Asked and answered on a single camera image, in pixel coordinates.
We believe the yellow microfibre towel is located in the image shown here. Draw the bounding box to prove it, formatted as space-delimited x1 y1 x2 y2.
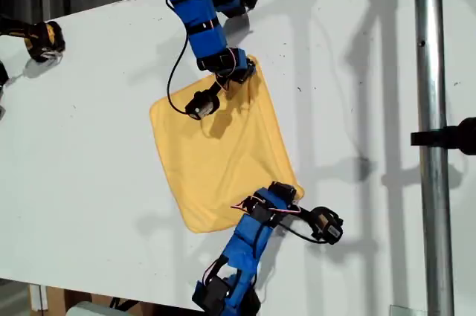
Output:
149 54 306 235

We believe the yellow black table clamp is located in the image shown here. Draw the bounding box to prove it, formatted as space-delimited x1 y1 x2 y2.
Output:
0 14 67 64

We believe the white plastic container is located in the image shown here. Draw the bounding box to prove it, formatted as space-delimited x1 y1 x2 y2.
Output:
65 300 120 316

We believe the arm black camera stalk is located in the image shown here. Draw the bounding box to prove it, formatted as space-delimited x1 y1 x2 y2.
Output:
207 77 228 98
295 206 317 228

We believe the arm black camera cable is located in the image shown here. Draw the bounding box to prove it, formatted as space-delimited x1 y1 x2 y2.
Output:
277 219 324 245
167 33 198 115

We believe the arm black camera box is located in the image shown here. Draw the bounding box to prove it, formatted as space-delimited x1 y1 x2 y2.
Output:
184 89 221 120
310 206 344 245

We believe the steel post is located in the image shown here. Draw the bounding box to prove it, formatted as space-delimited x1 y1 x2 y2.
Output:
413 0 455 316

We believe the black post clamp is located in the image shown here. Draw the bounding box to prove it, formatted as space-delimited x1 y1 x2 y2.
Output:
410 117 476 156

